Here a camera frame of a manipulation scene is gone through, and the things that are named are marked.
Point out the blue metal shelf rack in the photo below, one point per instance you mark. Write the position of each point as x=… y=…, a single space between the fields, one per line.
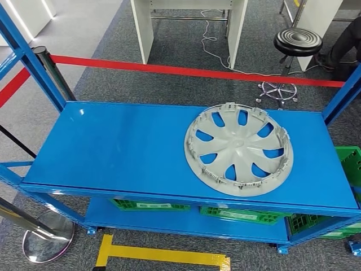
x=126 y=149

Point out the red barrier belt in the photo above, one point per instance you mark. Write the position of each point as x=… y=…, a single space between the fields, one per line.
x=197 y=71
x=13 y=88

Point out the green plastic crate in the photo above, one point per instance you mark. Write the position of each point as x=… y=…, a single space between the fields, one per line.
x=304 y=222
x=152 y=205
x=350 y=164
x=243 y=216

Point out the grey plastic wheel hubcap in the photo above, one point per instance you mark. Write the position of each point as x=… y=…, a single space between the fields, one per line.
x=240 y=149

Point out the grey metal plate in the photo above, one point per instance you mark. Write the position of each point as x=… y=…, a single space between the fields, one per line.
x=99 y=269

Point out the black round stool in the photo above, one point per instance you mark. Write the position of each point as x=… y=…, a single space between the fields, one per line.
x=298 y=42

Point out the chrome pole with round base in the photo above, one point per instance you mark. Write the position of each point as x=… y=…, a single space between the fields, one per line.
x=45 y=239

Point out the white desk side panel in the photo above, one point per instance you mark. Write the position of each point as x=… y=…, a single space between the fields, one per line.
x=316 y=18

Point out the thin black pole stand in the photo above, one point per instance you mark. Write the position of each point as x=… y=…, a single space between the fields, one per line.
x=16 y=141

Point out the person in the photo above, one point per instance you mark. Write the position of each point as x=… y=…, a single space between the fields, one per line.
x=342 y=45

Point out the white display plinth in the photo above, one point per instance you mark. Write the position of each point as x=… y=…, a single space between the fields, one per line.
x=19 y=18

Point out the white open-frame desk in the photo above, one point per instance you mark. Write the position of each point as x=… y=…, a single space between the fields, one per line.
x=142 y=33

